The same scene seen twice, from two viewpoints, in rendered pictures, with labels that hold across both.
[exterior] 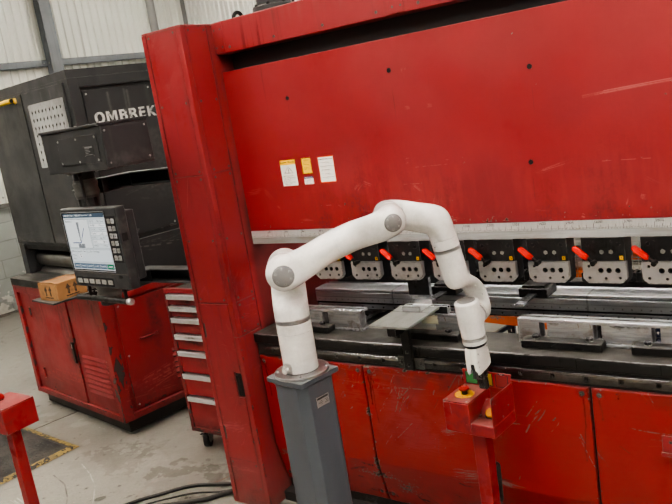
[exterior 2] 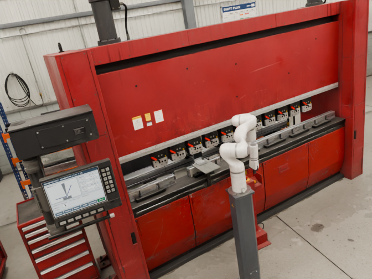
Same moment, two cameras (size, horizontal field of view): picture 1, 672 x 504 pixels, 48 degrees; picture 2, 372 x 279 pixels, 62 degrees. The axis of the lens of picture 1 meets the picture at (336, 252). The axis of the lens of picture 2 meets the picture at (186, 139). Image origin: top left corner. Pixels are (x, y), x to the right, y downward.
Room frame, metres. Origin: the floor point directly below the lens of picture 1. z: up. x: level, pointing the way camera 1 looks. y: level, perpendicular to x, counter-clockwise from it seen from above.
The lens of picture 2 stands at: (1.74, 2.36, 2.36)
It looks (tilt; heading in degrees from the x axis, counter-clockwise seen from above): 20 degrees down; 297
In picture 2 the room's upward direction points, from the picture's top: 10 degrees counter-clockwise
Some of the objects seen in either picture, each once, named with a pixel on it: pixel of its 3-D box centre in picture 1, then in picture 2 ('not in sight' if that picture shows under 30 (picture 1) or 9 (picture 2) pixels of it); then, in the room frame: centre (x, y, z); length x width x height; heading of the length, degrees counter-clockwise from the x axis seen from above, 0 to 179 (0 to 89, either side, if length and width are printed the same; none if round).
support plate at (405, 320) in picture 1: (404, 317); (206, 166); (2.90, -0.23, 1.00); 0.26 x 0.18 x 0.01; 143
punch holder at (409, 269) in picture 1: (410, 258); (193, 144); (3.03, -0.30, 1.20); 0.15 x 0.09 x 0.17; 53
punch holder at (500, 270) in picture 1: (500, 257); (225, 133); (2.79, -0.62, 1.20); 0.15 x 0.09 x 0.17; 53
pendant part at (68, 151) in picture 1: (111, 218); (70, 174); (3.38, 0.98, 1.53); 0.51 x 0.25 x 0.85; 47
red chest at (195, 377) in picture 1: (238, 359); (61, 246); (4.20, 0.67, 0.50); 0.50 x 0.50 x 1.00; 53
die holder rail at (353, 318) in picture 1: (320, 316); (152, 187); (3.35, 0.12, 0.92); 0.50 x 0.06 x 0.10; 53
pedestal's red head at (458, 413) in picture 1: (478, 402); (249, 180); (2.53, -0.42, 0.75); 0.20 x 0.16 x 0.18; 48
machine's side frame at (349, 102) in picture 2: not in sight; (330, 92); (1.78, -2.24, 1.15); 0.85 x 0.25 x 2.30; 143
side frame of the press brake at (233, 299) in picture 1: (267, 259); (99, 176); (3.74, 0.35, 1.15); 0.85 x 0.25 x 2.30; 143
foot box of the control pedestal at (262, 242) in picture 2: not in sight; (257, 236); (2.50, -0.40, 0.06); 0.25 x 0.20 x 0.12; 138
